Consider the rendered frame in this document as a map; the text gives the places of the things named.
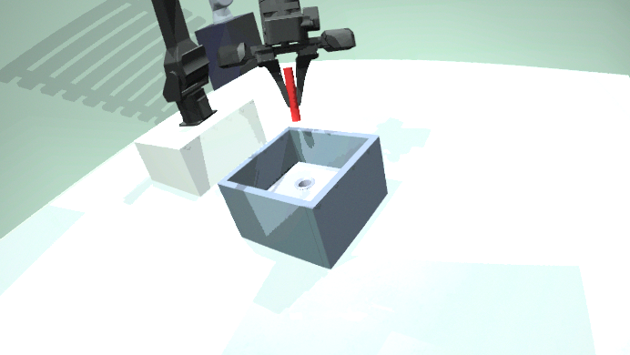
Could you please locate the red peg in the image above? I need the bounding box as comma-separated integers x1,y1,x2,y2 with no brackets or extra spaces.
283,66,301,122

